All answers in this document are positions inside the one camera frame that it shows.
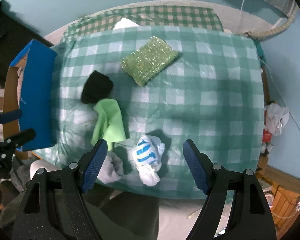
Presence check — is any wooden crate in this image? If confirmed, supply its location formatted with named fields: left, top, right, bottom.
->
left=270, top=180, right=300, bottom=233

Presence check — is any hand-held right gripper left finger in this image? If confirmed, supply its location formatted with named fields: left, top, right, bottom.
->
left=11, top=139, right=108, bottom=240

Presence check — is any pale braided hose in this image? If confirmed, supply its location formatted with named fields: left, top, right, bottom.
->
left=247, top=0, right=298, bottom=40

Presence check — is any white paper sheet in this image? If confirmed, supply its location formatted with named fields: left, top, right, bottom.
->
left=114, top=17, right=139, bottom=30

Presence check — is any black sock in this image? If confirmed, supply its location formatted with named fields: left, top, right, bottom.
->
left=80, top=70, right=114, bottom=104

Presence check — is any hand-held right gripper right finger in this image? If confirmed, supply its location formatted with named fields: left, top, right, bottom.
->
left=183, top=139, right=277, bottom=240

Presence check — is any blue cardboard box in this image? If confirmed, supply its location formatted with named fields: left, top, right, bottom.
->
left=2, top=39, right=58, bottom=152

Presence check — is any green bubble wrap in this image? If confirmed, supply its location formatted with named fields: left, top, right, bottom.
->
left=120, top=39, right=183, bottom=87

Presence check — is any dark green checked cloth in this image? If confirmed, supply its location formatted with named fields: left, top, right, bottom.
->
left=62, top=5, right=224, bottom=39

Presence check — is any light green checked tablecloth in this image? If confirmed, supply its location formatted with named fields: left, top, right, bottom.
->
left=50, top=25, right=265, bottom=200

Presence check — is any light green cloth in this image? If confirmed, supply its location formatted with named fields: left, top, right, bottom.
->
left=91, top=99, right=127, bottom=152

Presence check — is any white sock with blue stripes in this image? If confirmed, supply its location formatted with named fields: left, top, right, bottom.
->
left=131, top=134, right=165, bottom=187

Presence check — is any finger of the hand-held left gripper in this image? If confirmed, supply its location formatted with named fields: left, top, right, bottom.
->
left=0, top=109, right=23, bottom=133
left=6, top=128, right=37, bottom=148

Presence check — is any grey sock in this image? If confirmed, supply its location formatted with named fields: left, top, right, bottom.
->
left=97, top=152, right=124, bottom=184

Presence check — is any white plastic bag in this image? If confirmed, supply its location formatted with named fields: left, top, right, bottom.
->
left=265, top=103, right=290, bottom=137

